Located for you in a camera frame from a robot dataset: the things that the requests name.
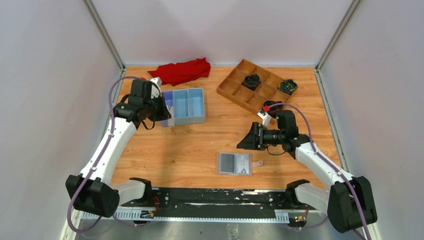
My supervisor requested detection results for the aluminium frame rail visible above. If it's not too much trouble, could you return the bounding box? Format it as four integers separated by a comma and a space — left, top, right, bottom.
59, 185, 375, 240

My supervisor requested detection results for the white VIP card in sleeve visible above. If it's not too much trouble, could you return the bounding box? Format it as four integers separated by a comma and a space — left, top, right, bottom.
235, 154, 251, 175

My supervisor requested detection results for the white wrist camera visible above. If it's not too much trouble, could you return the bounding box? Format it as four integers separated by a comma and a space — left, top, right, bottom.
257, 107, 272, 129
141, 77, 162, 99

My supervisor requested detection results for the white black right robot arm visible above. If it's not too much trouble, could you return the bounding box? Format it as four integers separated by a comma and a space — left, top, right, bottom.
236, 110, 378, 233

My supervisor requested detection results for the black rolled sock in tray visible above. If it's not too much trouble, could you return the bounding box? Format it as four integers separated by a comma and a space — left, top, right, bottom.
242, 74, 261, 91

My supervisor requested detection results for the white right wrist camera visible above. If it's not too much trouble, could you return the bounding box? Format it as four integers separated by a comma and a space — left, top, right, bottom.
257, 107, 272, 129

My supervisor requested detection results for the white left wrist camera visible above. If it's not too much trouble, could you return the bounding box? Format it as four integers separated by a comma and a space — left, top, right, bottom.
141, 77, 162, 99

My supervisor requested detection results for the black red rolled sock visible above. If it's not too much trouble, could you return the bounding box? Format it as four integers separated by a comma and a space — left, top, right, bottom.
262, 100, 283, 119

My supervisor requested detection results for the white silver card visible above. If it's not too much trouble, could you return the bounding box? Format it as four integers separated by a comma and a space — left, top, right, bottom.
166, 105, 174, 112

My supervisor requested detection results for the black yellow rolled sock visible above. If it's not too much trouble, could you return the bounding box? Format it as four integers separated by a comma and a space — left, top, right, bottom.
277, 79, 298, 96

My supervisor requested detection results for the blue three-compartment tray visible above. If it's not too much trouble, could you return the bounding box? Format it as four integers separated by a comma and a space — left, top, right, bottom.
159, 88, 206, 128

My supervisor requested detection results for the brown wooden divided tray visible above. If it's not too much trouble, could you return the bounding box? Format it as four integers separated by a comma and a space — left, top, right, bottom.
216, 59, 299, 123

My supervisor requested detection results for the red cloth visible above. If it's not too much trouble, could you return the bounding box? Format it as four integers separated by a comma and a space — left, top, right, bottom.
148, 57, 211, 86

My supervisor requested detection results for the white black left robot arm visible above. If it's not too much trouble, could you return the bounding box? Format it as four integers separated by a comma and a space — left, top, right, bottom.
65, 76, 171, 218

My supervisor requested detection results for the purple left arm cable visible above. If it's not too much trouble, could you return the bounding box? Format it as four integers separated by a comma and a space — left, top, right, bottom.
66, 76, 147, 234

